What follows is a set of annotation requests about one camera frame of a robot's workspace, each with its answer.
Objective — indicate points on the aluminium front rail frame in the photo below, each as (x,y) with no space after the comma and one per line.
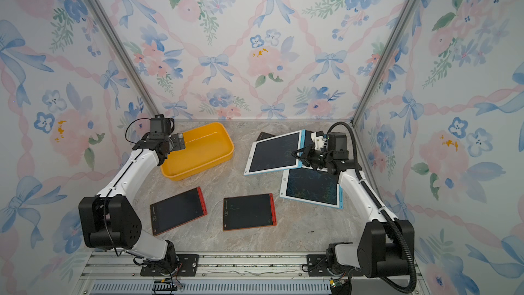
(225,273)

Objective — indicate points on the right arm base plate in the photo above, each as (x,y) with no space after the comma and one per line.
(318,265)

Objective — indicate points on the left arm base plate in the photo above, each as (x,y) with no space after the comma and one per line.
(185,265)

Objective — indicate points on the white blue writing tablet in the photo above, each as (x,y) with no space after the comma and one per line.
(275,154)
(312,186)

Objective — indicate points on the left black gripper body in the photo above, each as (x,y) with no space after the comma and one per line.
(178,143)

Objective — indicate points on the yellow plastic storage box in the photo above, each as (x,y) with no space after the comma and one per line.
(206,147)

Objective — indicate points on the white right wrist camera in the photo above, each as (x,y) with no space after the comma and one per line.
(319,140)

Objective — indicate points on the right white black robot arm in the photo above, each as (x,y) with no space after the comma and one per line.
(386,246)

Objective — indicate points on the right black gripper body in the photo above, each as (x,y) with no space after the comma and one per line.
(314,153)

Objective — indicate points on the red writing tablet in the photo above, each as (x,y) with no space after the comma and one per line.
(247,212)
(177,210)
(264,136)

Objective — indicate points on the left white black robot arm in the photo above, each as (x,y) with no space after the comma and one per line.
(108,220)

